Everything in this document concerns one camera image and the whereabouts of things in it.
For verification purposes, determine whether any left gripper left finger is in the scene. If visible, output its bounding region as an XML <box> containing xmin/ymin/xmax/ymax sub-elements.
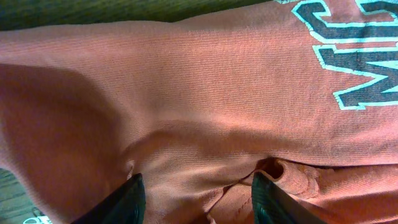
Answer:
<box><xmin>72</xmin><ymin>173</ymin><xmax>146</xmax><ymax>224</ymax></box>

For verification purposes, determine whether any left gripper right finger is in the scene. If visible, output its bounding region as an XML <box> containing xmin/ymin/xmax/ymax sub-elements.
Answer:
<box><xmin>251</xmin><ymin>172</ymin><xmax>325</xmax><ymax>224</ymax></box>

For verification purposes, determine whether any plain orange-red t-shirt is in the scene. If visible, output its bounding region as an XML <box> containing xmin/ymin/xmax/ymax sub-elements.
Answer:
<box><xmin>1</xmin><ymin>1</ymin><xmax>397</xmax><ymax>223</ymax></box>

